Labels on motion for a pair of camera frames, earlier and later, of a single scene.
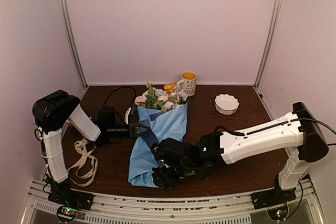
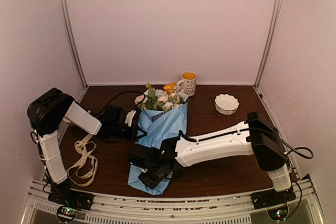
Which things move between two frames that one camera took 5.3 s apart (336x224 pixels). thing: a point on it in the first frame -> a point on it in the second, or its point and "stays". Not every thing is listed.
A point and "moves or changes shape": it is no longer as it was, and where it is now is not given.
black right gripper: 160,177 -> 149,183
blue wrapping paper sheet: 164,125 moves or changes shape
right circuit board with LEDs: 279,214 stays
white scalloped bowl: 226,104 stays
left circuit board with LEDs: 66,213 stays
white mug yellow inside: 188,83 stays
